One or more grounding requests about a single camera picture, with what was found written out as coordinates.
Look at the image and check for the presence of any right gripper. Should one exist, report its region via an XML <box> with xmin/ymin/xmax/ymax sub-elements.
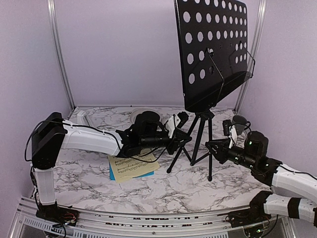
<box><xmin>206</xmin><ymin>138</ymin><xmax>257</xmax><ymax>170</ymax></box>

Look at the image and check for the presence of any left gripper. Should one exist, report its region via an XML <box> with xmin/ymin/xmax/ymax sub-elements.
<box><xmin>142</xmin><ymin>130</ymin><xmax>193</xmax><ymax>156</ymax></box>

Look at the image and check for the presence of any yellow sheet music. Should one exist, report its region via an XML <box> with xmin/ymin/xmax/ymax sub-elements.
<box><xmin>108</xmin><ymin>150</ymin><xmax>160</xmax><ymax>183</ymax></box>

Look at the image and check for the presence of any blue sheet music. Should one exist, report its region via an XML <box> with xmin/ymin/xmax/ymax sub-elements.
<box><xmin>108</xmin><ymin>156</ymin><xmax>156</xmax><ymax>183</ymax></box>

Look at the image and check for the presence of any white metronome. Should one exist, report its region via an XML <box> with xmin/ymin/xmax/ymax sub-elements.
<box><xmin>77</xmin><ymin>111</ymin><xmax>91</xmax><ymax>126</ymax></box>

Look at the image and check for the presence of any black music stand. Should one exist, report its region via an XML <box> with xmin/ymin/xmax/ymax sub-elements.
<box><xmin>166</xmin><ymin>0</ymin><xmax>256</xmax><ymax>181</ymax></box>

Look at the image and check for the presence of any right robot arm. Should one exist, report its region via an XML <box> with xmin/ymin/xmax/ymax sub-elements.
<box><xmin>205</xmin><ymin>131</ymin><xmax>317</xmax><ymax>225</ymax></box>

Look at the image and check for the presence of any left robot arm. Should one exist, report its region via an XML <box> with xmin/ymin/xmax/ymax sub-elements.
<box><xmin>27</xmin><ymin>111</ymin><xmax>192</xmax><ymax>221</ymax></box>

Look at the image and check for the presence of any grey mug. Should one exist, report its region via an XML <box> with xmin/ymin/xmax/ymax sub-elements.
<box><xmin>232</xmin><ymin>115</ymin><xmax>251</xmax><ymax>135</ymax></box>

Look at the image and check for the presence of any grey collapsible bowl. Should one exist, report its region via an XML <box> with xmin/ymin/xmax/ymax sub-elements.
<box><xmin>130</xmin><ymin>108</ymin><xmax>163</xmax><ymax>124</ymax></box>

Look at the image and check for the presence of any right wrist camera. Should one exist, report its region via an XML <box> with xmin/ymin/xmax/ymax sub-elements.
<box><xmin>222</xmin><ymin>119</ymin><xmax>238</xmax><ymax>149</ymax></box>

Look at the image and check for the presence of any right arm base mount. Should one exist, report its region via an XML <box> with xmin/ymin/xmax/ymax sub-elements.
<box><xmin>225</xmin><ymin>191</ymin><xmax>272</xmax><ymax>228</ymax></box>

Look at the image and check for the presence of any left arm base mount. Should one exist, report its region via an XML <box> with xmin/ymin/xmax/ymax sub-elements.
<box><xmin>36</xmin><ymin>202</ymin><xmax>79</xmax><ymax>226</ymax></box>

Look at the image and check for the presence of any right aluminium frame post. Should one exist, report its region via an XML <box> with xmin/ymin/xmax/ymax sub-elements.
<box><xmin>234</xmin><ymin>0</ymin><xmax>268</xmax><ymax>114</ymax></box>

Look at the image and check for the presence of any aluminium frame post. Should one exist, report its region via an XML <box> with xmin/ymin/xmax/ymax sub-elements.
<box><xmin>234</xmin><ymin>0</ymin><xmax>268</xmax><ymax>114</ymax></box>
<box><xmin>47</xmin><ymin>0</ymin><xmax>76</xmax><ymax>111</ymax></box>

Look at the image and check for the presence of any aluminium front rail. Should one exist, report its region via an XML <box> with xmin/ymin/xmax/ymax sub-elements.
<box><xmin>8</xmin><ymin>197</ymin><xmax>299</xmax><ymax>238</ymax></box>

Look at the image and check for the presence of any left aluminium frame post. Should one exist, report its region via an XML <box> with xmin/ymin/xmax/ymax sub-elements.
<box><xmin>47</xmin><ymin>0</ymin><xmax>76</xmax><ymax>111</ymax></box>

